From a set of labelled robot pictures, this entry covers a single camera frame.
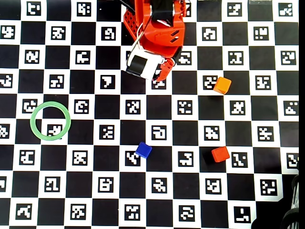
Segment red cube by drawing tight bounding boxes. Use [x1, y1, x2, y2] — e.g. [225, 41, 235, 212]
[211, 146, 231, 163]

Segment green ring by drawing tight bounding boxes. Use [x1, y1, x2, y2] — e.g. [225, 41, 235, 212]
[30, 101, 71, 141]

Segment black white marker board mat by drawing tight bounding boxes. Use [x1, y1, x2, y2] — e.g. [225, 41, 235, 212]
[0, 0, 300, 229]

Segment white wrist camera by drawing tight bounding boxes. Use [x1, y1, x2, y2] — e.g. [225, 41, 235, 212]
[125, 46, 165, 81]

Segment orange cube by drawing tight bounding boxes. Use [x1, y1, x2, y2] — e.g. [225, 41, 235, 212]
[213, 76, 232, 95]

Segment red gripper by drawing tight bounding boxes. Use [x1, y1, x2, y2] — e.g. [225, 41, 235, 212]
[140, 20, 186, 82]

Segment blue cube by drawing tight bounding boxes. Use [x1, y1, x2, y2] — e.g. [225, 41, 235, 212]
[135, 141, 153, 160]

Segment red robot base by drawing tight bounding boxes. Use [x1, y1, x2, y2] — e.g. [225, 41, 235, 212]
[123, 9, 143, 46]

